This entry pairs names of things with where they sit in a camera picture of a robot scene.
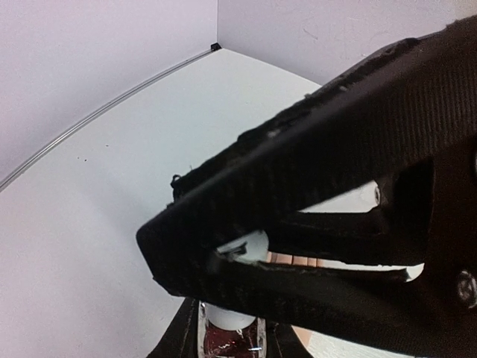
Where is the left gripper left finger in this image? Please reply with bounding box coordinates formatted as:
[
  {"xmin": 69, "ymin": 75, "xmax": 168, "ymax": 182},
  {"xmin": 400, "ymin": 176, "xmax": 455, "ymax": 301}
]
[{"xmin": 147, "ymin": 298, "xmax": 199, "ymax": 358}]

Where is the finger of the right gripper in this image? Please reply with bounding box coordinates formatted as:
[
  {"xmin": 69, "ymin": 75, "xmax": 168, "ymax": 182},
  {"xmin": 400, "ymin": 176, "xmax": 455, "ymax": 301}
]
[{"xmin": 136, "ymin": 16, "xmax": 476, "ymax": 357}]

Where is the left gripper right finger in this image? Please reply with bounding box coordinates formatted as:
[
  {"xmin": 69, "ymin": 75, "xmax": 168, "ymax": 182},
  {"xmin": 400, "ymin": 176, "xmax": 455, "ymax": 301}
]
[{"xmin": 265, "ymin": 321, "xmax": 313, "ymax": 358}]

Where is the red nail polish bottle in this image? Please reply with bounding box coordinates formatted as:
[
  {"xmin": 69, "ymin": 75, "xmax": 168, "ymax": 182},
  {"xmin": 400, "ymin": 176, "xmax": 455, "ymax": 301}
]
[{"xmin": 197, "ymin": 302, "xmax": 267, "ymax": 357}]

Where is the white nail polish cap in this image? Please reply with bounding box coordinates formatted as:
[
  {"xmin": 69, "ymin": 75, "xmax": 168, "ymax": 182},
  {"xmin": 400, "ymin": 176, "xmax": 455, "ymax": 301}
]
[{"xmin": 204, "ymin": 230, "xmax": 269, "ymax": 331}]

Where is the mannequin hand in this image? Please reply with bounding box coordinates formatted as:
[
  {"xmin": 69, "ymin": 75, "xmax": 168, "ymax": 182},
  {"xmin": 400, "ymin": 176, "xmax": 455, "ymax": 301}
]
[{"xmin": 266, "ymin": 251, "xmax": 322, "ymax": 350}]

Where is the aluminium back rail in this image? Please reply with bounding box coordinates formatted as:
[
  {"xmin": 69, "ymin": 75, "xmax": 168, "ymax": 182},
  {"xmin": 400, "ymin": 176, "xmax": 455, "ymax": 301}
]
[{"xmin": 1, "ymin": 43, "xmax": 222, "ymax": 191}]

